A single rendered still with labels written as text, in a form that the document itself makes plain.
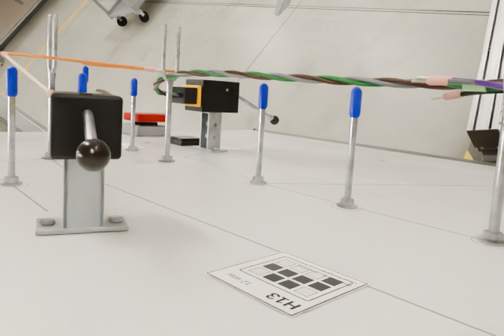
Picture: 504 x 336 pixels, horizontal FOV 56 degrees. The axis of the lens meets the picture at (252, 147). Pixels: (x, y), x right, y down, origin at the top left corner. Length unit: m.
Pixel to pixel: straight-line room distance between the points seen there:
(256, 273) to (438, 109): 1.82
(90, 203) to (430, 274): 0.17
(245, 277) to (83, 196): 0.10
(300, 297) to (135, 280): 0.07
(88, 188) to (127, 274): 0.07
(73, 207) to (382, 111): 1.91
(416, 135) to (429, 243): 1.68
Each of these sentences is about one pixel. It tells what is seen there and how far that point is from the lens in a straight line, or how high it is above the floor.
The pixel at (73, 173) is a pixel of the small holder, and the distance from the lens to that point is 0.26.
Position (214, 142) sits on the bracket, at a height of 1.11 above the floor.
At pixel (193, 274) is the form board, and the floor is 1.31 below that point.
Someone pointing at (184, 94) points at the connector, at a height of 1.19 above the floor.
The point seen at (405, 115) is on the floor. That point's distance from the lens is 2.05.
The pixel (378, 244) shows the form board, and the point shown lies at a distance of 0.27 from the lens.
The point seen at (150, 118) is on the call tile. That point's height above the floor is 1.11.
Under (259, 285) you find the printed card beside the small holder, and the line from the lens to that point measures 0.20.
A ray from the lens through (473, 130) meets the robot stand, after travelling 1.60.
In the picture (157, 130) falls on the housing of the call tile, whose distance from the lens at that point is 0.77.
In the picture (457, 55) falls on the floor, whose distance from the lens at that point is 2.18.
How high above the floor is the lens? 1.45
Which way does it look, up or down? 37 degrees down
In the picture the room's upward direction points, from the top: 45 degrees counter-clockwise
